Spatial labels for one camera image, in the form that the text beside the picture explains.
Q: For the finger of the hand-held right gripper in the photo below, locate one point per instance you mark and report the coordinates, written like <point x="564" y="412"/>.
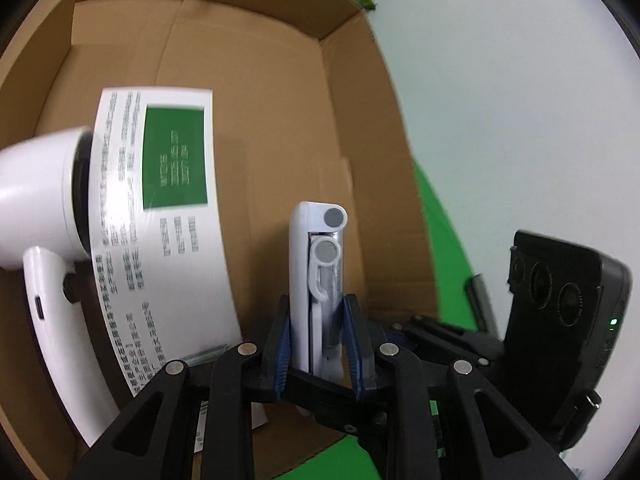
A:
<point x="450" y="340"/>
<point x="345" y="410"/>

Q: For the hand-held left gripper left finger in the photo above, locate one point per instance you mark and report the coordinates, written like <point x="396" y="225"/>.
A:
<point x="281" y="355"/>

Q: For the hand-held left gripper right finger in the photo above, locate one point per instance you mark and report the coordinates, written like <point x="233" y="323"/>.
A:
<point x="356" y="355"/>

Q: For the white leaflet with green patch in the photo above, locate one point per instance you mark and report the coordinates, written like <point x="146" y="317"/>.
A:
<point x="165" y="260"/>

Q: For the brown cardboard box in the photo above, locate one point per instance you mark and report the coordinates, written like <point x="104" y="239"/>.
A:
<point x="260" y="85"/>

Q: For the white hair dryer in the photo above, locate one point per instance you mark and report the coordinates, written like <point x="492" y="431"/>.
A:
<point x="40" y="200"/>

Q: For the green tablecloth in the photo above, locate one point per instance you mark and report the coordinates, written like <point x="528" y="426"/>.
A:
<point x="445" y="260"/>

